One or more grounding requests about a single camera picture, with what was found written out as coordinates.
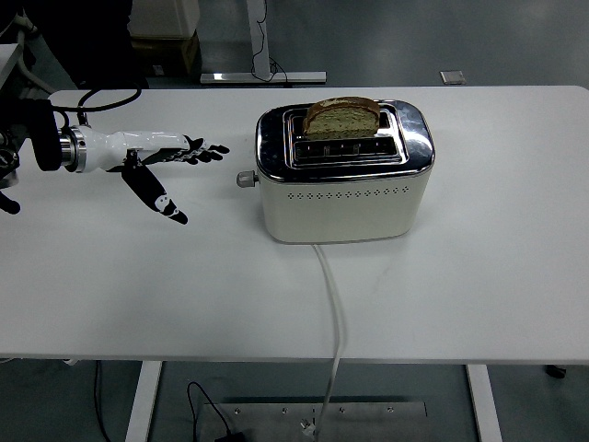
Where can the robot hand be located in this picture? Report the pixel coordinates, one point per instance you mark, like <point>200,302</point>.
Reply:
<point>138,140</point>

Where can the grey toaster lever knob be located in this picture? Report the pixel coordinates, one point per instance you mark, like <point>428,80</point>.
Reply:
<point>245,179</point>

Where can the cream and chrome toaster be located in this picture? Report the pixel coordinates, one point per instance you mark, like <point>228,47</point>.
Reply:
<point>340,216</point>

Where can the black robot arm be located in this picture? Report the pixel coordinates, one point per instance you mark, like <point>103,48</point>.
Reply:
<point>46,138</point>

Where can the brown cardboard box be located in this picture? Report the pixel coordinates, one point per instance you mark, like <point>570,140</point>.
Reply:
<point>175,55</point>

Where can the white plastic container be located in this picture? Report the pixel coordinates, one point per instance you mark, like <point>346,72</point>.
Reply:
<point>165,18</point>

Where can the white desk leg with foot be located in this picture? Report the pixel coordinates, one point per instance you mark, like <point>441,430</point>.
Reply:
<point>253,27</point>

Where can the brown bread slice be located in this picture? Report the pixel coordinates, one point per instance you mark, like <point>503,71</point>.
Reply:
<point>343,122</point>

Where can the white table leg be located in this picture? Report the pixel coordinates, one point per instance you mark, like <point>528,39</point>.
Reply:
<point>142,400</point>
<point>483,405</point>

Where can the grey floor socket plate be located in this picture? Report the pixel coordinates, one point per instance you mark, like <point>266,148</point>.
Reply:
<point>452,76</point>

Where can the grey metal plate with screws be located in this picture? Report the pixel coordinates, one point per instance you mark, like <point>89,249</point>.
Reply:
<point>368,423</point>

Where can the black caster wheel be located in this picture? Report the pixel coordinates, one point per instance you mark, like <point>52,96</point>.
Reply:
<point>555,371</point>

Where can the white furniture frame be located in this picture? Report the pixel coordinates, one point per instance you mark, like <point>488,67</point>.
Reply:
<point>7,60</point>

